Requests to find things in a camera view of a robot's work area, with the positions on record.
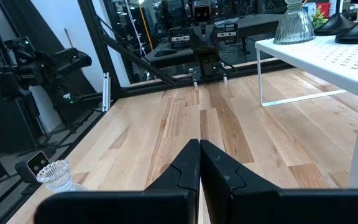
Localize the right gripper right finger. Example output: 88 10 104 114
200 139 358 224

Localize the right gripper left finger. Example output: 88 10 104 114
34 138 201 224

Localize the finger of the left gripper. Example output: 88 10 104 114
205 30 218 56
193 30 206 56

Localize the green ribbed glass candle holder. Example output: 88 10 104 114
273 0 316 45

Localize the clear ribbed glass candle holder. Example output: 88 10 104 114
35 159 88 194

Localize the black computer mouse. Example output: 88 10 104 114
154 47 177 58

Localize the thin yellow rod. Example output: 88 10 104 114
137 2 154 51

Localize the black desk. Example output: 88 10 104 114
144 14 287 69

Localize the white perforated metal shelf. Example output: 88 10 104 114
254 34 358 190

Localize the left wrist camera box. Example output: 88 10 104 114
193 4 212 24

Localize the white metal frame bracket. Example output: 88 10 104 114
103 72 111 112

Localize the small black depth camera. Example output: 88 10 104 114
14 151 51 184

